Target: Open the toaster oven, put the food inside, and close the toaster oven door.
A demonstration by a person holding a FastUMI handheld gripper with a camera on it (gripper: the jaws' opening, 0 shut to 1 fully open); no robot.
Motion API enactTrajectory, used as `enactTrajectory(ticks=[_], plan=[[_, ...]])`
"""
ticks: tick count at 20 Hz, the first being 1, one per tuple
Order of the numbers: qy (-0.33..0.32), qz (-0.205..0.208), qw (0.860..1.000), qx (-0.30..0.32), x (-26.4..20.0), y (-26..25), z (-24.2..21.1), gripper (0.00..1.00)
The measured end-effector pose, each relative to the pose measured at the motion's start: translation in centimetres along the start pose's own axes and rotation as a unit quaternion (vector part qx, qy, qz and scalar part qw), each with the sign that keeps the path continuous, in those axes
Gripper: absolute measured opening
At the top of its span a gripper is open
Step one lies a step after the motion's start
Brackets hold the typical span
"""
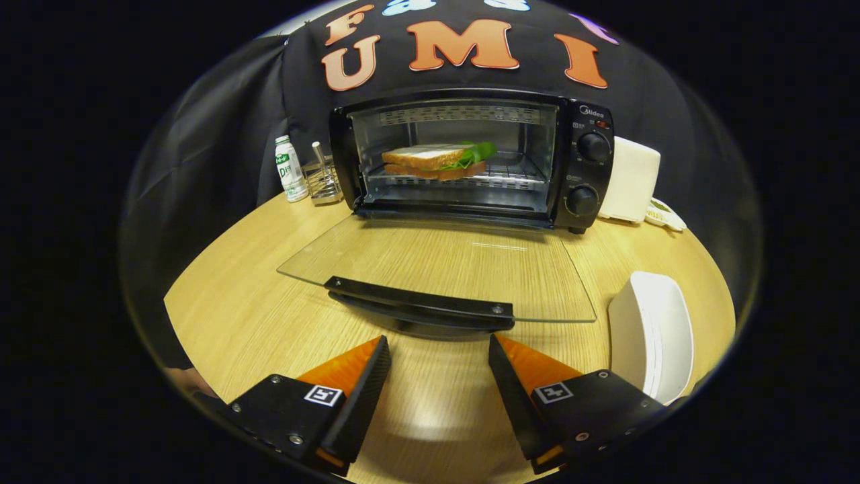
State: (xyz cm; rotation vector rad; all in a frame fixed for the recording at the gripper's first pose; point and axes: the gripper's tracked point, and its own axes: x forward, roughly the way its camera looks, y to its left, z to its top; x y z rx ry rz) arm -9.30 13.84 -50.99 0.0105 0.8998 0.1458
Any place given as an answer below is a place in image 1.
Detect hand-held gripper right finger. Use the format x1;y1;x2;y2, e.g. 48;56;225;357
488;333;666;475

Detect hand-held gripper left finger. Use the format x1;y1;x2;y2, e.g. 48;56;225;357
228;335;392;477

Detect black toaster oven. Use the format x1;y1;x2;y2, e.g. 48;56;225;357
277;89;615;340

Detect bread and lettuce sandwich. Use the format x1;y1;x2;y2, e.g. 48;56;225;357
382;140;499;181

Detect white pop-up toaster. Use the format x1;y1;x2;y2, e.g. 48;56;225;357
598;136;661;224

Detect white ribbed plate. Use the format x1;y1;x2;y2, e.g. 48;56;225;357
608;271;694;405

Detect white divided bean dish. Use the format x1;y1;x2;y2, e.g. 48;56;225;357
645;197;688;233

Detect white green-label bottle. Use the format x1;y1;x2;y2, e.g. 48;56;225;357
275;134;310;204

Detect metal wire holder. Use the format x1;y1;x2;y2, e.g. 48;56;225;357
302;141;344;206

